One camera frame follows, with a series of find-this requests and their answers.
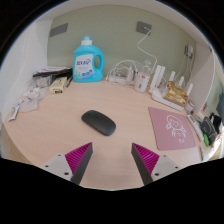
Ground white remote control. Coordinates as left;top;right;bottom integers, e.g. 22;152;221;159
186;113;204;141

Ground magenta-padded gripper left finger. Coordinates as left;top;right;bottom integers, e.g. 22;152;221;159
41;142;94;186

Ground white router with antennas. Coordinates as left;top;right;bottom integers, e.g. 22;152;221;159
148;64;194;112

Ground beige small box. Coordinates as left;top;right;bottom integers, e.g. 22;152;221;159
49;76;69;95

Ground grey wall outlet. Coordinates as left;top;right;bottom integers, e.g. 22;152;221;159
135;20;153;36

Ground clear plastic packets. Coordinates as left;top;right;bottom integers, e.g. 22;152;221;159
8;85;45;122

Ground white coiled cable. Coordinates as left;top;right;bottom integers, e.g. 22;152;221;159
106;59;144;84

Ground grey wall plate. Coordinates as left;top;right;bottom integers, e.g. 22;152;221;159
49;22;69;38

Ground white charger cable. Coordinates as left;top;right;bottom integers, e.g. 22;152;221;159
173;54;194;81

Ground black computer mouse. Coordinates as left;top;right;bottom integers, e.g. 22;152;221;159
80;109;117;137

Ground gold foil bag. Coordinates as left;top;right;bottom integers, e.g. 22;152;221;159
163;80;189;108

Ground blue detergent bottle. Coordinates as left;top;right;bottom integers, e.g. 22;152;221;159
72;35;106;83

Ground green packet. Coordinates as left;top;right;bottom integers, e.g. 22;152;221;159
203;133;210;148

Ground clear bottle with white label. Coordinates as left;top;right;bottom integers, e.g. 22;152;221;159
134;59;153;93

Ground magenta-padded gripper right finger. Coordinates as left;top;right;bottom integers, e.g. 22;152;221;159
130;142;183;187

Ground white desk divider panel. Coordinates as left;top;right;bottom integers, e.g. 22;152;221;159
194;50;216;115

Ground white jar with pink band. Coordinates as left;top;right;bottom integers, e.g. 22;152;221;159
184;99;196;114

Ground white cable from wall outlet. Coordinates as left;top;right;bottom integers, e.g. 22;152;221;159
137;29;159;68

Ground white wall charger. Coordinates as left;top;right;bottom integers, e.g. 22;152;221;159
184;44;195;59

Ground pink mouse pad with drawing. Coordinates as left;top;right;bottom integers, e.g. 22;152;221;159
147;106;197;152

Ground grey pouch with green trim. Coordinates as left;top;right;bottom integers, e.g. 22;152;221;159
199;115;219;146

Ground white power strip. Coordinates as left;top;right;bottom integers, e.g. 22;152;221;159
108;73;134;84

